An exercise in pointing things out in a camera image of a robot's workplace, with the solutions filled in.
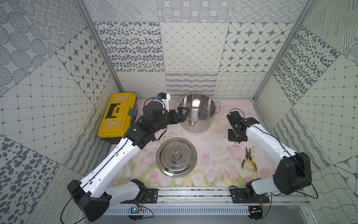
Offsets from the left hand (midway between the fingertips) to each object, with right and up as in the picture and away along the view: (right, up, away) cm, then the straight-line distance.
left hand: (182, 106), depth 65 cm
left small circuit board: (-25, -54, +6) cm, 59 cm away
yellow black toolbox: (-40, -4, +23) cm, 46 cm away
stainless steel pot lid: (-4, -31, +21) cm, 38 cm away
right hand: (+33, -20, +18) cm, 42 cm away
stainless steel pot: (+16, -1, +45) cm, 48 cm away
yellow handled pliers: (+42, -31, +23) cm, 57 cm away
